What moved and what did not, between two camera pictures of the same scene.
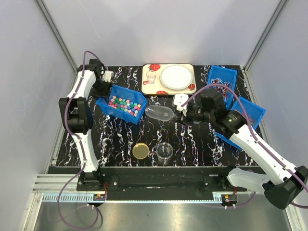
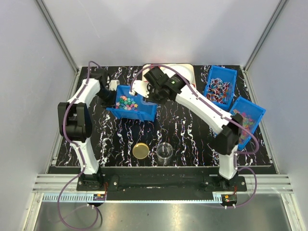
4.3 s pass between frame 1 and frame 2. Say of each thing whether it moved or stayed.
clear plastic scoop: moved
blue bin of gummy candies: stayed
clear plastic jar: stayed
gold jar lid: stayed
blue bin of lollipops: stayed
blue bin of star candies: moved
